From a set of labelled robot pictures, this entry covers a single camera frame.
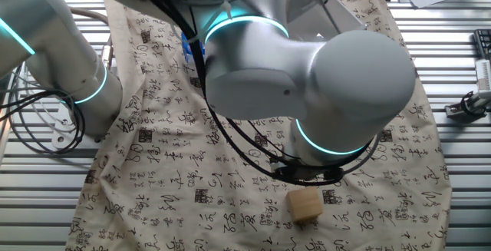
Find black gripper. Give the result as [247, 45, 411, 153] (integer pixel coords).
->
[269, 157, 345, 186]

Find wooden block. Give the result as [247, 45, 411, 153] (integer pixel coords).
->
[285, 187, 325, 223]

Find white open drawer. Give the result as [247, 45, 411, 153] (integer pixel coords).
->
[285, 0, 365, 41]

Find beige calligraphy cloth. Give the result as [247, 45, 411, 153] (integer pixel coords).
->
[64, 0, 453, 251]

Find blue white snack bag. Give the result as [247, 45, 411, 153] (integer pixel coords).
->
[180, 31, 206, 64]

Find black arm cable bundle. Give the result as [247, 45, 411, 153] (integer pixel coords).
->
[124, 0, 381, 187]

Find metal camera mount base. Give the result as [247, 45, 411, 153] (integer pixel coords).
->
[443, 89, 491, 121]

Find loose black cables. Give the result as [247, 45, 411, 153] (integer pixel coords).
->
[0, 62, 86, 156]

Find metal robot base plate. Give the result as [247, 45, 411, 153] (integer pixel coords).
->
[51, 97, 103, 151]

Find thick grey hose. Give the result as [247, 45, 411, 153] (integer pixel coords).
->
[68, 6, 115, 71]

